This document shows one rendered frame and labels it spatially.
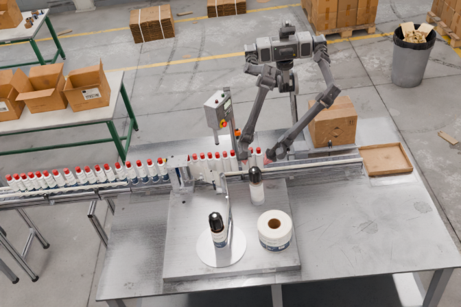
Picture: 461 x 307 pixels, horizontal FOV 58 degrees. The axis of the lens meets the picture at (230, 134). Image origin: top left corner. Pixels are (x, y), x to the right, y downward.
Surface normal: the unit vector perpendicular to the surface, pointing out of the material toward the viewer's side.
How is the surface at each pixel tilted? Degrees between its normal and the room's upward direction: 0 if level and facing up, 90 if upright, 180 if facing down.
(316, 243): 0
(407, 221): 0
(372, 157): 0
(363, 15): 90
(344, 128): 90
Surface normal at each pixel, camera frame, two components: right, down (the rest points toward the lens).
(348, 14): 0.07, 0.61
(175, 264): -0.12, -0.74
